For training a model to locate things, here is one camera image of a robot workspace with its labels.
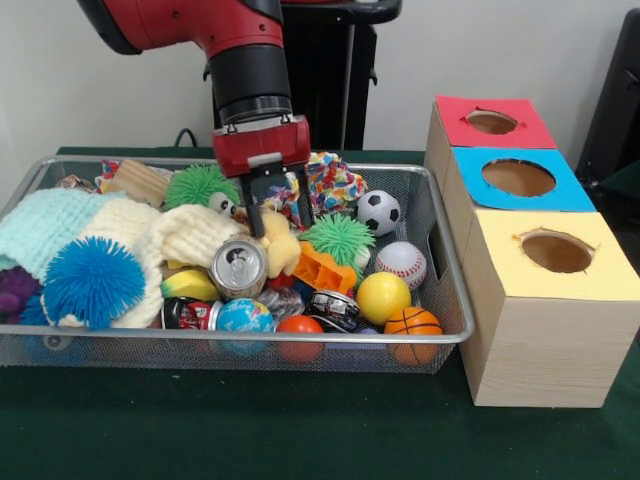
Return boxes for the black side stand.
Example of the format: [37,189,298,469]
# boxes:
[574,7,640,174]

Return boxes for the white toy baseball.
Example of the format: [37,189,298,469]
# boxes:
[374,242,428,291]

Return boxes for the yellow ball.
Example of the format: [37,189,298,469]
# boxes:
[356,272,412,327]

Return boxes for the orange toy basketball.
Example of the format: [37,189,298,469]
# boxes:
[383,306,444,366]

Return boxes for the large blue spiky ball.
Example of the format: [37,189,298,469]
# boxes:
[42,236,147,331]

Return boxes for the wooden box with three holes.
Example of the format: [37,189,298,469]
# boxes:
[424,94,640,409]

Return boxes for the green spiky ball with eyes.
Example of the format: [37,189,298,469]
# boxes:
[163,163,241,216]
[305,213,376,276]

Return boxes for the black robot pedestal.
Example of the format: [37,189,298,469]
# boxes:
[202,0,404,151]

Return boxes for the toy soccer ball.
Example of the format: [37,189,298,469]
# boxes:
[356,189,402,237]

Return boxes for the dark green side table cloth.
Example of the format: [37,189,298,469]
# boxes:
[597,162,640,201]

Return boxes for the long orange toy block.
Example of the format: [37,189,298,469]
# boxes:
[293,242,359,295]

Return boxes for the cream cloth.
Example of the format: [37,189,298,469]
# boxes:
[39,198,253,331]

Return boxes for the colourful patterned fabric toy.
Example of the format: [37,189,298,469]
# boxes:
[264,152,369,217]

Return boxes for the mint green cloth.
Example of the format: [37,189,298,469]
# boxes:
[0,188,126,274]

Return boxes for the silver drink can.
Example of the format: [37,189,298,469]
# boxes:
[209,237,270,301]

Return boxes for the pale yellow plush toy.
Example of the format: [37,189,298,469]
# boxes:
[257,209,303,278]

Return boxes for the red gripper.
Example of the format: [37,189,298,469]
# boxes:
[212,114,317,238]

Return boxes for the silver mesh bin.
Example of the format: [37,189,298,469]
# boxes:
[0,154,475,375]

